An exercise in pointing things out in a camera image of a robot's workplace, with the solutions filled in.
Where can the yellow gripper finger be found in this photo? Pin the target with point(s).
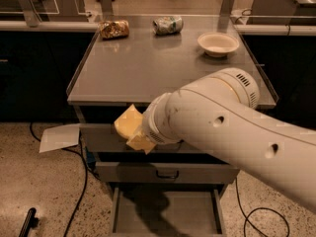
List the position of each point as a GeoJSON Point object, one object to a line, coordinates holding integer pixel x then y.
{"type": "Point", "coordinates": [139, 141]}

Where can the yellow sponge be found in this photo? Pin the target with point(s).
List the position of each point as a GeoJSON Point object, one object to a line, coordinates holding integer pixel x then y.
{"type": "Point", "coordinates": [128, 122]}

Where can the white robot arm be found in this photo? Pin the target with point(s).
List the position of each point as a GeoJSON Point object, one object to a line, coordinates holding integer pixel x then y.
{"type": "Point", "coordinates": [216, 115]}

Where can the middle drawer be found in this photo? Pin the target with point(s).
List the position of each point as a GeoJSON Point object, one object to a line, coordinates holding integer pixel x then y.
{"type": "Point", "coordinates": [124, 172]}

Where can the top drawer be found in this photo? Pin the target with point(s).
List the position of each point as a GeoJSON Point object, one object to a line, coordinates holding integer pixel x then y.
{"type": "Point", "coordinates": [103, 137]}

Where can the grey drawer cabinet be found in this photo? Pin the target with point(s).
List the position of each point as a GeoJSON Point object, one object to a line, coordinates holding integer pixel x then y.
{"type": "Point", "coordinates": [114, 74]}

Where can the open bottom drawer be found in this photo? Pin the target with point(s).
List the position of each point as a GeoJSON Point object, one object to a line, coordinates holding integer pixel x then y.
{"type": "Point", "coordinates": [158, 211]}

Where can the white paper sheet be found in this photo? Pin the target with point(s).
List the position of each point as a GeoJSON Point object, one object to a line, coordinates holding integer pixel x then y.
{"type": "Point", "coordinates": [59, 137]}

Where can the crushed green can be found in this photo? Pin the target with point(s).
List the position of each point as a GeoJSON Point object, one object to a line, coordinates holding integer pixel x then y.
{"type": "Point", "coordinates": [167, 25]}

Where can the white bowl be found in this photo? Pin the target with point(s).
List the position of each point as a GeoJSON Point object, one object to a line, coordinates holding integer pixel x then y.
{"type": "Point", "coordinates": [217, 44]}

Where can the black handle object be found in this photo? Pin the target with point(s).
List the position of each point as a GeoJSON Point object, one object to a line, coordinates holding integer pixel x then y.
{"type": "Point", "coordinates": [31, 221]}

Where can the left grey post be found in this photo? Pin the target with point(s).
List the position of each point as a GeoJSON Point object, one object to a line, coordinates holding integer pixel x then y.
{"type": "Point", "coordinates": [30, 14]}

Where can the right grey post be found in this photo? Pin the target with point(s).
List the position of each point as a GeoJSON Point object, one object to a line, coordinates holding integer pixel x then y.
{"type": "Point", "coordinates": [224, 15]}

